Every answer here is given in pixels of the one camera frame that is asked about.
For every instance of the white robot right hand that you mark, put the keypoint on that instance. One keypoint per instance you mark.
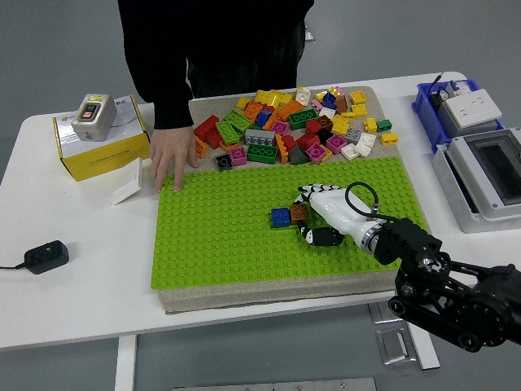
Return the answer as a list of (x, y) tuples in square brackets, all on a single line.
[(338, 212)]

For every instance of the person's right hand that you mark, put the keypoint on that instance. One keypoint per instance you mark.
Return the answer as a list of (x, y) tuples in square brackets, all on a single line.
[(171, 146)]

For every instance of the brown toy brick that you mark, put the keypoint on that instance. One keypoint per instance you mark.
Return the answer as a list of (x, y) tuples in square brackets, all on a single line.
[(341, 105), (299, 212), (325, 122)]

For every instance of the green studded baseplate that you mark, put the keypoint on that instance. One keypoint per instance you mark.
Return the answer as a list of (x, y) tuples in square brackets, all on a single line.
[(224, 252)]

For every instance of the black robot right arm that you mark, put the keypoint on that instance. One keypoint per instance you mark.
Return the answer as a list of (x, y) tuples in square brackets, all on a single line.
[(411, 240)]

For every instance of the person's right forearm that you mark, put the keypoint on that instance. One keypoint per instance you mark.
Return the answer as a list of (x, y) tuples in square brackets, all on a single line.
[(171, 102)]

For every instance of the orange long brick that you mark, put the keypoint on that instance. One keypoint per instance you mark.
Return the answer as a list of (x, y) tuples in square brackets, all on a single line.
[(200, 148)]

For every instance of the red large brick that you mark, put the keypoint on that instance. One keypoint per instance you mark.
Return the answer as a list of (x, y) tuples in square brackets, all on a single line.
[(206, 128)]

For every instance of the black brick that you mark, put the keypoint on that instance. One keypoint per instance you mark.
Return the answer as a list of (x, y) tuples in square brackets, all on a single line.
[(224, 163), (325, 136)]

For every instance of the lime green flat brick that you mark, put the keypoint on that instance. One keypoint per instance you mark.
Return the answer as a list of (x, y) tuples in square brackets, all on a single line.
[(285, 228)]

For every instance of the blue toy brick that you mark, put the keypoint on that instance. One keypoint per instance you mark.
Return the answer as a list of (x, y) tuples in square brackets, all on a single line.
[(262, 118), (281, 217), (329, 101)]

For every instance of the light green brick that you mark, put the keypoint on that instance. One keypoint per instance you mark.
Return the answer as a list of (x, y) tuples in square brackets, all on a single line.
[(239, 119), (226, 132)]

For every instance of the yellow small brick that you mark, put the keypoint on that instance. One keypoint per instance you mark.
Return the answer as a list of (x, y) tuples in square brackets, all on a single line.
[(370, 124), (320, 95), (286, 98), (327, 155), (334, 89)]

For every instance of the orange flat brick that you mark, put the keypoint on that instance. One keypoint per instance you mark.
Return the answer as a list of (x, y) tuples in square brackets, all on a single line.
[(230, 145)]

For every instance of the white brick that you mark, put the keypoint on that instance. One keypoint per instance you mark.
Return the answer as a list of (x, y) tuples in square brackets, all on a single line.
[(349, 151), (327, 112), (365, 143), (303, 95)]

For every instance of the dark grey slope brick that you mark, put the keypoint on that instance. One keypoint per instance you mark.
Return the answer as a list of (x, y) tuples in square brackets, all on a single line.
[(299, 156)]

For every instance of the grey small brick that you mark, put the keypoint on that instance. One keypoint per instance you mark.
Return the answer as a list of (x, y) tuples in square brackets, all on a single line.
[(353, 135)]

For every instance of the orange narrow brick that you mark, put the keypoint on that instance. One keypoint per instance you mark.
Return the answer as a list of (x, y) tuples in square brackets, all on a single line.
[(281, 151)]

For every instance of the grey long brick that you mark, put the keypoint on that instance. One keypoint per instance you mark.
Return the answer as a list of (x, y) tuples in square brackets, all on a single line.
[(260, 137)]

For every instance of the dark green long brick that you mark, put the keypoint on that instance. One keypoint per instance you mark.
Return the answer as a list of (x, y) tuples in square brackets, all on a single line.
[(303, 119), (261, 153)]

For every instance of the yellow flat brick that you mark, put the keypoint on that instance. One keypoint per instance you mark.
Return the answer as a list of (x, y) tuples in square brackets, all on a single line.
[(347, 115)]

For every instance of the green small brick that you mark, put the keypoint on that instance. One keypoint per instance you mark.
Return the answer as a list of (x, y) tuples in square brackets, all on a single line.
[(384, 125)]

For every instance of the yellow large brick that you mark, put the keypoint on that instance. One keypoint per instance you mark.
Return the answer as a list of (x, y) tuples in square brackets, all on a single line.
[(266, 97)]

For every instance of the pink small brick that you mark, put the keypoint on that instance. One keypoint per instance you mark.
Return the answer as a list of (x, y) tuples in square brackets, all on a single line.
[(317, 104)]

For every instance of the long metal floor plate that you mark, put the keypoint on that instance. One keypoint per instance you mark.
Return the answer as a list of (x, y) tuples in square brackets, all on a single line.
[(285, 385)]

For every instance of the yellow cardboard box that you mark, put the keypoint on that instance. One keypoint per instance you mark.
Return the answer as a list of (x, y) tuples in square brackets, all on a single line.
[(106, 161)]

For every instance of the person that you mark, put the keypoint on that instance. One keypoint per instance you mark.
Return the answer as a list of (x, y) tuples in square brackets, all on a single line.
[(244, 40)]

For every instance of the blue plastic bin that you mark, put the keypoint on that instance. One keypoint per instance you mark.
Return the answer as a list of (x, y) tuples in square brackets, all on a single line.
[(423, 108)]

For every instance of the grey box under socket panel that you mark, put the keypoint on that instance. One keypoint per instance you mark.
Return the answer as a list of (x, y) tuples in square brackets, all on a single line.
[(452, 126)]

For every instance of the black power adapter plug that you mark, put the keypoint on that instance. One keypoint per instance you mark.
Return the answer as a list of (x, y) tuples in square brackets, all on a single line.
[(46, 256)]

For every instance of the white table leg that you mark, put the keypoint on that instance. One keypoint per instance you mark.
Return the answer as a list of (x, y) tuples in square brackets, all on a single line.
[(126, 362), (427, 354)]

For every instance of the white socket panel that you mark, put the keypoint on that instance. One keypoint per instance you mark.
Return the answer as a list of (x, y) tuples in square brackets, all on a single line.
[(472, 106)]

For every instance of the white circuit breaker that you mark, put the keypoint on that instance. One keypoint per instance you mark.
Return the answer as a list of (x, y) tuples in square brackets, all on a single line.
[(458, 87)]

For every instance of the white wall switch panel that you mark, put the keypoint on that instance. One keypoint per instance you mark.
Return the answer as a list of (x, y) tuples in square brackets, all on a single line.
[(128, 183)]

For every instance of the grey push-button switch box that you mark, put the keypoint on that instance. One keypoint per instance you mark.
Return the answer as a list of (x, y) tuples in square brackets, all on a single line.
[(97, 122)]

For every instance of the grey enclosure with window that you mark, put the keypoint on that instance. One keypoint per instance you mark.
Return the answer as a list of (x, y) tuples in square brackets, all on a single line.
[(460, 155)]

